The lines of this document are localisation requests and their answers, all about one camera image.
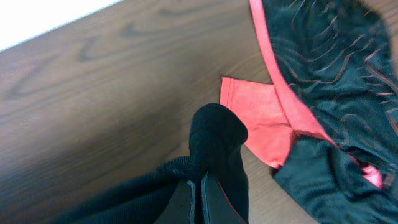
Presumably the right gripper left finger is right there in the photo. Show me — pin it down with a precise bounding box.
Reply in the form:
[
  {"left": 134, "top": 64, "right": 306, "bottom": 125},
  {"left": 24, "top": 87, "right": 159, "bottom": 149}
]
[{"left": 154, "top": 180, "right": 196, "bottom": 224}]

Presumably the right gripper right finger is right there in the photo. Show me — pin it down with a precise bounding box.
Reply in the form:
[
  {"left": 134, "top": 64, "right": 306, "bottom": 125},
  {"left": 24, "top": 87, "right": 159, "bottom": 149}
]
[{"left": 201, "top": 174, "right": 245, "bottom": 224}]

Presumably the black t-shirt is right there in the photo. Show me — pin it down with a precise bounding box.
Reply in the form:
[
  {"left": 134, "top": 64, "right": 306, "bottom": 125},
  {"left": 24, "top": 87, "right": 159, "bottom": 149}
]
[{"left": 54, "top": 103, "right": 249, "bottom": 223}]

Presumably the red garment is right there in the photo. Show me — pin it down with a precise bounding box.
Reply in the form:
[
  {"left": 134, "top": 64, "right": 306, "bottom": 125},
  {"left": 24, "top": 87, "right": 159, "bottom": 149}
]
[{"left": 219, "top": 0, "right": 385, "bottom": 189}]

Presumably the black patterned jersey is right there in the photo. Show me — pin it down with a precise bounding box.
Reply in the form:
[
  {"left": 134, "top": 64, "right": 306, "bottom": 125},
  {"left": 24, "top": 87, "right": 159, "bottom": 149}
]
[{"left": 262, "top": 1, "right": 397, "bottom": 223}]

